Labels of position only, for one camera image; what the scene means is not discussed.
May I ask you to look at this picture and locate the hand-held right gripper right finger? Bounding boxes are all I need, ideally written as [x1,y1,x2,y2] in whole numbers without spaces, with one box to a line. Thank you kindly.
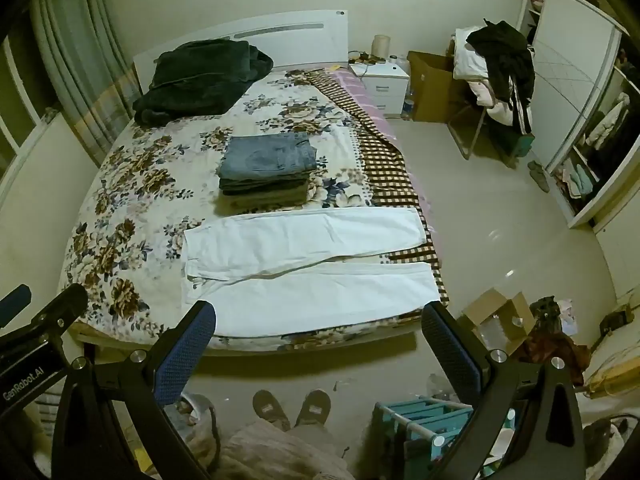
[421,302,588,480]

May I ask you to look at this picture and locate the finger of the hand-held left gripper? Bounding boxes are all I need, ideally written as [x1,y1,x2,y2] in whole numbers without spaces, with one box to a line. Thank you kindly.
[0,283,89,348]
[0,284,32,314]

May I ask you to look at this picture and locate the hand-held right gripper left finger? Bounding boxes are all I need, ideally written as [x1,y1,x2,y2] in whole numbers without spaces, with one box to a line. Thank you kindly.
[50,300,218,480]

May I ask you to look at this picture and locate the white pants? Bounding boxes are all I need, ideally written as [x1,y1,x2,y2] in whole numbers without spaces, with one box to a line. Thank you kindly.
[181,207,442,336]

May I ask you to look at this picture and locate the person's beige pants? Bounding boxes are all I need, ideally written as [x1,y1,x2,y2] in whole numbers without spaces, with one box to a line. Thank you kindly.
[220,420,354,480]

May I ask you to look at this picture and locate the folded olive pants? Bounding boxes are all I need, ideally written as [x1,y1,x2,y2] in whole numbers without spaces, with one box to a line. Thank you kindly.
[220,185,312,214]

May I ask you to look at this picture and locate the folded dark grey pants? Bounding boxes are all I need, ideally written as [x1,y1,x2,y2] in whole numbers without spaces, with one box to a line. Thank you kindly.
[218,171,319,193]

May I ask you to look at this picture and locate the teal drying rack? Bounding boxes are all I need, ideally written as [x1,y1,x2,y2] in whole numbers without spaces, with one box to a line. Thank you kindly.
[372,395,517,480]

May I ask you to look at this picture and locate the open small cardboard box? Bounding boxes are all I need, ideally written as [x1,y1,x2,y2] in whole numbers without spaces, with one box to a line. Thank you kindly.
[457,287,536,357]

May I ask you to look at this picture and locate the person's left slipper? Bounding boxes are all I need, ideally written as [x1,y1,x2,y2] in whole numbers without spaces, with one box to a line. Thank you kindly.
[252,390,292,433]

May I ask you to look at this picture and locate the person's slipper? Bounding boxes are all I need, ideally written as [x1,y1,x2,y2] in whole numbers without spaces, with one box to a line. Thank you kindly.
[252,390,292,433]
[295,389,333,431]

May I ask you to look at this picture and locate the brown cloth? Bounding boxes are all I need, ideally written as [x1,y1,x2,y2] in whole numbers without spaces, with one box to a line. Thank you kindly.
[515,297,592,387]

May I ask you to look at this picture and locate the person's right slipper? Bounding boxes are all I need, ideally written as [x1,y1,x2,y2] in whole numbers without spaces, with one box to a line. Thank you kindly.
[295,389,333,431]

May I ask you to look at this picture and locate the bed with floral cover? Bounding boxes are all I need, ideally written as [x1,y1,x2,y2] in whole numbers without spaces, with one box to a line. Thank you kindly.
[59,67,451,353]

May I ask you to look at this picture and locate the grey shoe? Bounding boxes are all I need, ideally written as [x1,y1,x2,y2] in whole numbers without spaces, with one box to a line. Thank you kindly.
[527,160,551,194]

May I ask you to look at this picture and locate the brown checkered blanket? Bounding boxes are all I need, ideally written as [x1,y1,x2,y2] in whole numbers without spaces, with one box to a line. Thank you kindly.
[305,70,451,311]

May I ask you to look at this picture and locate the folded dark clothes stack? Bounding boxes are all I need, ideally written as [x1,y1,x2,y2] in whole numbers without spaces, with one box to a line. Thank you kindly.
[220,132,319,179]

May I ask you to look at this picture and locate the pink clothes pile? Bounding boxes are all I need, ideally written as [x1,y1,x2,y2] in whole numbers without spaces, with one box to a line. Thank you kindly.
[470,80,517,127]

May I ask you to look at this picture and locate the brown cardboard box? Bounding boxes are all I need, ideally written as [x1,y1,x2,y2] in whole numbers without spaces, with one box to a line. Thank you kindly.
[406,50,469,123]

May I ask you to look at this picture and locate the dark green blanket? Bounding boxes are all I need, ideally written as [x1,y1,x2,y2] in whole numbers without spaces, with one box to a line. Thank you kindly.
[132,40,275,126]

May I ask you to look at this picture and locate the striped curtain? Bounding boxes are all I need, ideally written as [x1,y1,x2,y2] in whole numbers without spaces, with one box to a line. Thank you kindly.
[30,0,144,167]

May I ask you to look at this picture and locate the white nightstand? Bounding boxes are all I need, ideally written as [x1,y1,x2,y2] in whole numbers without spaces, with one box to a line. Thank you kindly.
[348,60,412,115]

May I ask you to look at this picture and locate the white clothes pile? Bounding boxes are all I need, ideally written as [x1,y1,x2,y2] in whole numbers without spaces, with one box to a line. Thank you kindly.
[452,27,501,82]

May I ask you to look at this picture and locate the black garment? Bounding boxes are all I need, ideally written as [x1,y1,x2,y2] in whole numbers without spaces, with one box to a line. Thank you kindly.
[465,19,536,132]

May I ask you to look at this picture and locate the white wardrobe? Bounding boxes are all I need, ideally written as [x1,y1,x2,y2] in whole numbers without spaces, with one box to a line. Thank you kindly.
[517,0,640,228]

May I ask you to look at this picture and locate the white headboard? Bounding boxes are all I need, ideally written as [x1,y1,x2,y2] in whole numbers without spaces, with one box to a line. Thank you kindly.
[132,9,349,92]

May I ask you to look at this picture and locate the white frame window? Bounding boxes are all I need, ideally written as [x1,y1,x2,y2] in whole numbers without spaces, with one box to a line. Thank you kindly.
[0,35,57,173]

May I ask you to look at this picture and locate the metal frame chair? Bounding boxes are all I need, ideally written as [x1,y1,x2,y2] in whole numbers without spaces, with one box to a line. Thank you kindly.
[447,102,521,168]

